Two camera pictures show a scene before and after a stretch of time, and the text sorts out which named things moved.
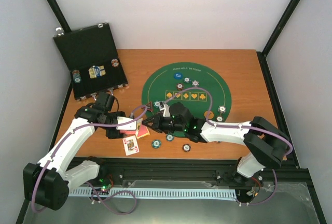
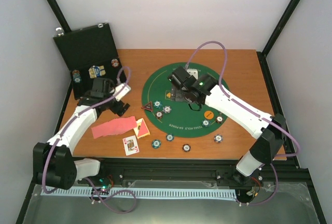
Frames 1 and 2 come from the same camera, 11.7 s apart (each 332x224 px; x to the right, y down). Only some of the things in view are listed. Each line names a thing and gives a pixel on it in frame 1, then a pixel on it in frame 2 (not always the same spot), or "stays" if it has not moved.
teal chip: x=169 y=137 stays
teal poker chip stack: x=156 y=144 stays
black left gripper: x=113 y=135 to x=116 y=109
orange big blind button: x=210 y=115 stays
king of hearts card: x=130 y=145 stays
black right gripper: x=156 y=125 to x=176 y=96
